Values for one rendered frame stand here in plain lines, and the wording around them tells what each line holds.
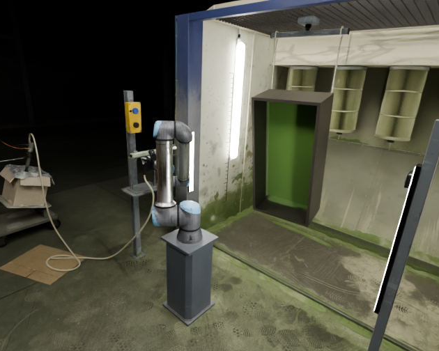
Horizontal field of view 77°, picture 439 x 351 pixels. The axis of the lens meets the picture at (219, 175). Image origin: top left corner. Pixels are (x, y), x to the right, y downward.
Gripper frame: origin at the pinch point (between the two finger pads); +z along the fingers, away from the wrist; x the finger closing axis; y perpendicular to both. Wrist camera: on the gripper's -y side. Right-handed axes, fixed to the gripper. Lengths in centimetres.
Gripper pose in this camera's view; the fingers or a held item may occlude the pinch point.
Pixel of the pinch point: (143, 157)
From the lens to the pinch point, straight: 252.4
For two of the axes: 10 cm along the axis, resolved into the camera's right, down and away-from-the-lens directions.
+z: -7.6, -2.6, 6.0
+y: -0.5, 9.4, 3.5
